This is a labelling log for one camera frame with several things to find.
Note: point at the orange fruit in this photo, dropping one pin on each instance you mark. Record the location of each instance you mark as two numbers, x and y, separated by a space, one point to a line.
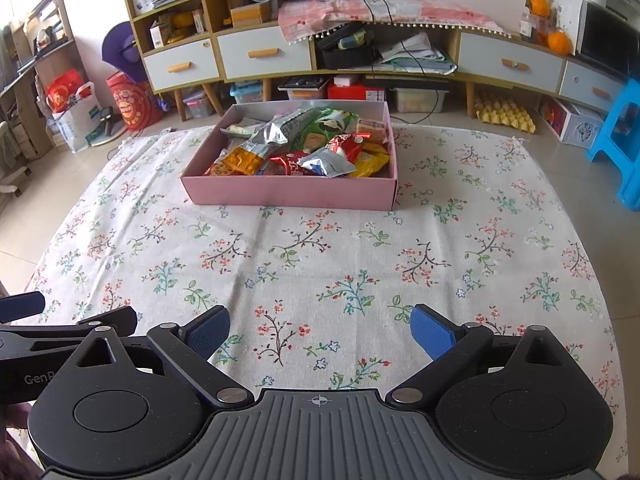
539 6
560 42

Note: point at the red gift bag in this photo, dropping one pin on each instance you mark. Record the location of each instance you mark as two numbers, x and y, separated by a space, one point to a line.
62 90

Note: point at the yellow fruit bag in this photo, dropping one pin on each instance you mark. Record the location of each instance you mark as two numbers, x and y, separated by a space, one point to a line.
181 22

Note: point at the blue plastic stool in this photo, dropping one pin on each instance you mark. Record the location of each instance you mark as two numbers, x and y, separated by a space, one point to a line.
630 170

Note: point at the red printed bucket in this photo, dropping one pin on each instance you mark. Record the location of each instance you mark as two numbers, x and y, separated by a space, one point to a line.
132 105

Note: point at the small glass jar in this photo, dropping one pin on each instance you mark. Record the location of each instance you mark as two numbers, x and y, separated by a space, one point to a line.
527 30

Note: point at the black metal rack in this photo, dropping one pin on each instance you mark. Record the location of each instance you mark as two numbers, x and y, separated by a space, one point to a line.
30 71

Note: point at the green chips packet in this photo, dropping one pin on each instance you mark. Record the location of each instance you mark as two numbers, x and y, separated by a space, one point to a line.
340 120

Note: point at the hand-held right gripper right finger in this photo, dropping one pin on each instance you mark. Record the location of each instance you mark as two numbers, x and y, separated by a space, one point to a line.
432 332

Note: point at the white shopping bag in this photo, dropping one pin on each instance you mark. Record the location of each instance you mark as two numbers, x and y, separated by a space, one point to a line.
75 130

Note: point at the floral tablecloth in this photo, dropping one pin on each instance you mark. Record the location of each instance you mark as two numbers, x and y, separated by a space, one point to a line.
350 250

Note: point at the dark orange snack packet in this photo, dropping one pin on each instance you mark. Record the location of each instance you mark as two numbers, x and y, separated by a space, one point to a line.
245 157

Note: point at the purple hat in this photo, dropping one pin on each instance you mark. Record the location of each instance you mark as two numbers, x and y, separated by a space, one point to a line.
117 50

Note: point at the person's left hand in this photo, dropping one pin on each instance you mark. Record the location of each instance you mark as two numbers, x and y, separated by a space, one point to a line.
12 417

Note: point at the clear box with black lid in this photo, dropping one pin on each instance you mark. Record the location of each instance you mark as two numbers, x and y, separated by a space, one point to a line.
300 82

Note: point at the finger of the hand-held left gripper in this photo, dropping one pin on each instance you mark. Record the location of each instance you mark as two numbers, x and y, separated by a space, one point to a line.
20 307
115 320

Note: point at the pink nougat packet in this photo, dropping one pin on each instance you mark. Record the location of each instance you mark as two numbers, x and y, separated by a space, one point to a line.
372 127

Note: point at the wooden cabinet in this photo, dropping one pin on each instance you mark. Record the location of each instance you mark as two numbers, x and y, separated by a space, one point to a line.
469 100

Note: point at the flat red box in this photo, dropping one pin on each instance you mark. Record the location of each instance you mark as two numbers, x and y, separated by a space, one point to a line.
355 94

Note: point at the white roll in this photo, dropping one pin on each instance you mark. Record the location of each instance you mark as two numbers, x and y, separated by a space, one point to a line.
237 130

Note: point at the red snack packet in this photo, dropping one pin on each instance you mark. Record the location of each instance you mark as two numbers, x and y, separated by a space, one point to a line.
345 145

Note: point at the long silver grey snack packet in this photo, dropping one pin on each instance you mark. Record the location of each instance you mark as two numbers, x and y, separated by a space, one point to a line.
280 132

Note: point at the small white carton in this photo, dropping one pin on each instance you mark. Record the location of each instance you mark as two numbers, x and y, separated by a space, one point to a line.
159 37

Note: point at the yellow egg tray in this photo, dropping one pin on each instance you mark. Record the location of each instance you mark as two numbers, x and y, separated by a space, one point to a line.
505 112

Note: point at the black bag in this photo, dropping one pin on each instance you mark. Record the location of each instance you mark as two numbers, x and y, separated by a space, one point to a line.
345 55

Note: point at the pink cloth runner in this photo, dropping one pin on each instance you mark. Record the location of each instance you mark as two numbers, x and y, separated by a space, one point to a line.
425 10

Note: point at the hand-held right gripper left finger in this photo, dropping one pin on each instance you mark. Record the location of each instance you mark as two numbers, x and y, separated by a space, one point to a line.
207 332

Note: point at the black microwave oven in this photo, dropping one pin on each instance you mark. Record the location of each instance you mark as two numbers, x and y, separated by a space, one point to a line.
605 40

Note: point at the clear storage box blue lid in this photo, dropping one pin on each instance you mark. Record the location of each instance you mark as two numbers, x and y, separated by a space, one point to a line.
247 95

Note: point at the white printed box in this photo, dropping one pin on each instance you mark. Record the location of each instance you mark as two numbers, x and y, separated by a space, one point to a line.
582 127

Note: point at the loose pile of papers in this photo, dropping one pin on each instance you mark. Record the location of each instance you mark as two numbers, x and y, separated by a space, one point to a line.
415 55

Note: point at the pink cardboard box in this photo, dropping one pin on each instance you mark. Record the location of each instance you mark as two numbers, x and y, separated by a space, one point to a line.
290 192

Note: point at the brown cardboard box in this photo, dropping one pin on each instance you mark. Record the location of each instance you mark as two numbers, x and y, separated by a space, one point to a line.
250 15

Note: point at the black phone stand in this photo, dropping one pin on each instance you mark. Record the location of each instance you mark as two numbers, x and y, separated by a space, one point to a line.
106 117

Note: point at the white clear storage box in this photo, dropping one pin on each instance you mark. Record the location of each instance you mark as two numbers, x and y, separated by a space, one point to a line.
417 102

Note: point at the small white drawer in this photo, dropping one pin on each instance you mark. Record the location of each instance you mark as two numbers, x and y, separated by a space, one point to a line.
575 82

